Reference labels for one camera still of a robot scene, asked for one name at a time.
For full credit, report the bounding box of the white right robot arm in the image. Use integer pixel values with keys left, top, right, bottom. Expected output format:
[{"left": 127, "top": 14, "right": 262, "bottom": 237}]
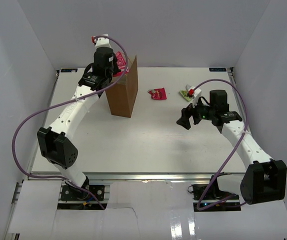
[{"left": 176, "top": 88, "right": 287, "bottom": 205}]

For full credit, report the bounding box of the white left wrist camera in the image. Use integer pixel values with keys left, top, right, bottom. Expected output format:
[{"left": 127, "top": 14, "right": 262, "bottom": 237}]
[{"left": 91, "top": 33, "right": 111, "bottom": 50}]

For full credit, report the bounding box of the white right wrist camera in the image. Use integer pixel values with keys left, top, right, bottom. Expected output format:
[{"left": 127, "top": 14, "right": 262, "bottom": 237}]
[{"left": 187, "top": 86, "right": 202, "bottom": 107}]

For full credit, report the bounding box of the yellow green snack packet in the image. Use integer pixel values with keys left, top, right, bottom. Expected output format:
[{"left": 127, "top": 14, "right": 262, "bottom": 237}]
[{"left": 179, "top": 84, "right": 195, "bottom": 102}]

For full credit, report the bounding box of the red snack packet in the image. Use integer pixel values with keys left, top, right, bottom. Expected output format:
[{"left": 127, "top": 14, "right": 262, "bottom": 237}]
[
  {"left": 147, "top": 88, "right": 167, "bottom": 101},
  {"left": 113, "top": 51, "right": 129, "bottom": 77}
]

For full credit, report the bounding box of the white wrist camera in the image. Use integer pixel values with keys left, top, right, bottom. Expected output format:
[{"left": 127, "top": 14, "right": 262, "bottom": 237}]
[
  {"left": 91, "top": 33, "right": 111, "bottom": 50},
  {"left": 187, "top": 86, "right": 202, "bottom": 107}
]

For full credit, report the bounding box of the blue label back right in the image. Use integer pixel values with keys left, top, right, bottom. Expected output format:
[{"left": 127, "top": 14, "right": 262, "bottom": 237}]
[{"left": 209, "top": 67, "right": 227, "bottom": 72}]

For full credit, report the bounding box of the aluminium front rail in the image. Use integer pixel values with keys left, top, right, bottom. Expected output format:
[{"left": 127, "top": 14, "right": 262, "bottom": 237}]
[{"left": 27, "top": 172, "right": 247, "bottom": 181}]

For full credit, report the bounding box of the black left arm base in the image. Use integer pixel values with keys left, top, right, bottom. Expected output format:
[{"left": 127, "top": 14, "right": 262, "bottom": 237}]
[{"left": 59, "top": 184, "right": 105, "bottom": 201}]

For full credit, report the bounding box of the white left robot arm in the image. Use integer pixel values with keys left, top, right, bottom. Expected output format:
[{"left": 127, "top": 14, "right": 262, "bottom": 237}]
[{"left": 37, "top": 46, "right": 120, "bottom": 200}]

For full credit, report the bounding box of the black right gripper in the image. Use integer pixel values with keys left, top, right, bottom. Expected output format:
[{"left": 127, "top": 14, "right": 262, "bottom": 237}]
[{"left": 177, "top": 95, "right": 216, "bottom": 130}]

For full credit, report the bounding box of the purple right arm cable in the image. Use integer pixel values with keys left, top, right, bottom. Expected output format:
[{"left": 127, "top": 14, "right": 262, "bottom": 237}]
[{"left": 192, "top": 79, "right": 249, "bottom": 211}]

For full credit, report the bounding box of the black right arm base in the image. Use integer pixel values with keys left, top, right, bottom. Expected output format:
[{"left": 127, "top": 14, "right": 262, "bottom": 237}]
[{"left": 187, "top": 184, "right": 242, "bottom": 213}]

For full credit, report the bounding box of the brown paper bag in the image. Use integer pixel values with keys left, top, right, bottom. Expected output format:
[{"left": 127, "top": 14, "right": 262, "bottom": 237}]
[{"left": 105, "top": 55, "right": 139, "bottom": 118}]

